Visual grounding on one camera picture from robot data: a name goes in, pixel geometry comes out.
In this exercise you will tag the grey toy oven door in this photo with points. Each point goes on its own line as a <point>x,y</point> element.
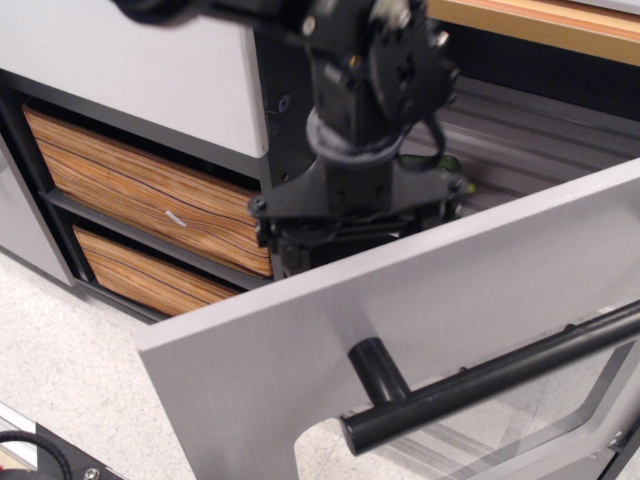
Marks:
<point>242,379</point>

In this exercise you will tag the grey oven rack tray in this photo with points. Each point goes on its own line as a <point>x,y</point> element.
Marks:
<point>512,144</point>

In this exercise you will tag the upper wood grain bin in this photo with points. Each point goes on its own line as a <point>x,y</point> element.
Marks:
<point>180,205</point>

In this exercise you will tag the lower wood grain bin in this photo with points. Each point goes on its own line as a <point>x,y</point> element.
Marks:
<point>148,279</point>

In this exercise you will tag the black oven door handle bar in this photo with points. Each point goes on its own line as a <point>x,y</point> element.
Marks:
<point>396,410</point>

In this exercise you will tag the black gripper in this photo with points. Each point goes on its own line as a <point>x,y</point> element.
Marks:
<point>334,200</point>

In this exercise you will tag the wood grain bin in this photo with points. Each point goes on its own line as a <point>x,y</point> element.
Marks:
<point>148,279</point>
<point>180,205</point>

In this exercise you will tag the grey toy kitchen cabinet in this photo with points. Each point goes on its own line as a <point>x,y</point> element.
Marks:
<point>209,94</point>

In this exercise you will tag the green toy bell pepper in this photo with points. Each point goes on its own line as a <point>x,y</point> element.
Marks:
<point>450,165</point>

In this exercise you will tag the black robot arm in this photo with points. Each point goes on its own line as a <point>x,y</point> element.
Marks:
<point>379,76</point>

